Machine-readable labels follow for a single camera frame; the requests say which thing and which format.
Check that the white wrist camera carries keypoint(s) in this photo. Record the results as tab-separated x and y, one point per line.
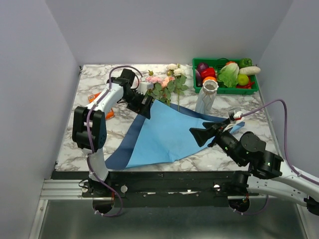
235	117
142	86

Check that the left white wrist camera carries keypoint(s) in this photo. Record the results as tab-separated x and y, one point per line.
142	86

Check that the green lettuce toy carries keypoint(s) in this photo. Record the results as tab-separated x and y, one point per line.
227	76

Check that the black mounting base plate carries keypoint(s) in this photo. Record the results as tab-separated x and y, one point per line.
167	189

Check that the white ribbed ceramic vase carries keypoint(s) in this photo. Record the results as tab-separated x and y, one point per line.
206	97

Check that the orange pumpkin toy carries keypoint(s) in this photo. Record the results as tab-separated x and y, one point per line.
209	78

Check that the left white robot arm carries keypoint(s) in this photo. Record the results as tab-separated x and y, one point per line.
89	130

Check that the purple eggplant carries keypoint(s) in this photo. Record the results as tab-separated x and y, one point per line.
198	79

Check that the blue flower bouquet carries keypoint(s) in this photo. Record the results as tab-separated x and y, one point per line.
169	134

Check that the red bell pepper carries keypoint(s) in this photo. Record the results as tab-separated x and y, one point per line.
208	72

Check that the green plastic basket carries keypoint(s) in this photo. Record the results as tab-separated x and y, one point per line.
217	64

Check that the purple onion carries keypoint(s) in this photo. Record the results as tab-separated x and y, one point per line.
202	66

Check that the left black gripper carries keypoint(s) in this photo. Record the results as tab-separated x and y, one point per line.
144	110

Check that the orange snack packet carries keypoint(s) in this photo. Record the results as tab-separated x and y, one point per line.
110	114

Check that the white radish toy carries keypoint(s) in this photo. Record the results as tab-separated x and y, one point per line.
251	70

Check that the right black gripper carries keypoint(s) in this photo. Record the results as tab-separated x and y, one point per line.
217	128

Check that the green apple toy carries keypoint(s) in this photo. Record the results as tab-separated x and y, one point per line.
242	79

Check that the aluminium rail frame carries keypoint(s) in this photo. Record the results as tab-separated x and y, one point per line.
53	190

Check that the green bell pepper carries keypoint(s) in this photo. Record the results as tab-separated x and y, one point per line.
245	62

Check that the pink rose bunch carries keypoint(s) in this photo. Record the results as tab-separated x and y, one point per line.
162	87

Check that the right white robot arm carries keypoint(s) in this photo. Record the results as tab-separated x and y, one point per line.
267	172

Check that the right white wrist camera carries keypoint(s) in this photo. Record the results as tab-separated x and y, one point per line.
235	117

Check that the white rose stem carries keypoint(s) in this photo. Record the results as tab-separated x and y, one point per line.
176	81

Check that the red chili peppers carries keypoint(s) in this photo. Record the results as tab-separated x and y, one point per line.
249	86

